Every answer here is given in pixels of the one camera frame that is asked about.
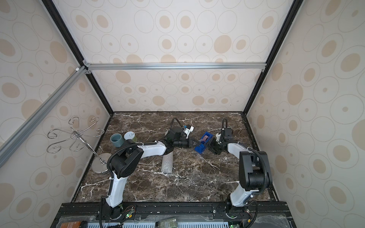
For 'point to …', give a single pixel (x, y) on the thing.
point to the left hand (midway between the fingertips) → (204, 143)
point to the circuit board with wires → (129, 214)
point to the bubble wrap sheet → (167, 165)
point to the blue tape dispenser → (200, 147)
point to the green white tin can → (130, 135)
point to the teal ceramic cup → (117, 140)
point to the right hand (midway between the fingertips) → (211, 145)
